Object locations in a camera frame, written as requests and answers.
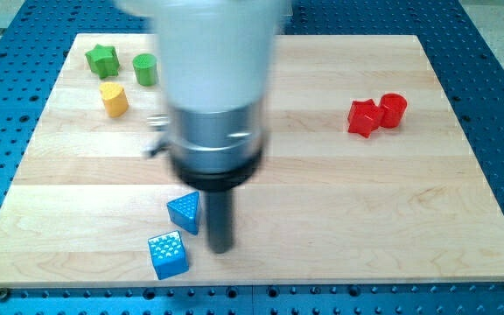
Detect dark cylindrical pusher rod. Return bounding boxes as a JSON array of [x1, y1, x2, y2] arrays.
[[205, 190, 234, 254]]

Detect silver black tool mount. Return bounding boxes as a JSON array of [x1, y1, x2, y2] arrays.
[[143, 99, 264, 192]]

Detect blue triangle block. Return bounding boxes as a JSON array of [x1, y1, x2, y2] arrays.
[[166, 192, 201, 235]]

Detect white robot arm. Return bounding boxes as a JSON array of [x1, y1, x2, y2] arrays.
[[116, 0, 288, 254]]

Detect yellow heart block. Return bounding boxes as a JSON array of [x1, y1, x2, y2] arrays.
[[99, 82, 129, 118]]

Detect blue cube block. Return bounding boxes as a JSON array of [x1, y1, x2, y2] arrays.
[[148, 230, 189, 280]]

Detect green cylinder block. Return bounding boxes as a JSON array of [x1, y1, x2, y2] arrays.
[[132, 53, 158, 87]]

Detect green star block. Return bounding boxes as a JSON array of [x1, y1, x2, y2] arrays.
[[85, 44, 120, 79]]

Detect wooden board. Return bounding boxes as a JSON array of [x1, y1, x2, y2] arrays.
[[0, 33, 504, 288]]

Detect red star block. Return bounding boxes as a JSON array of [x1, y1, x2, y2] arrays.
[[347, 99, 383, 138]]

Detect red cylinder block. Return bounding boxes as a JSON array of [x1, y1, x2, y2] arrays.
[[379, 93, 408, 129]]

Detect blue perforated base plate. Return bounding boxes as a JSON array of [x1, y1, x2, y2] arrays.
[[0, 0, 504, 314]]

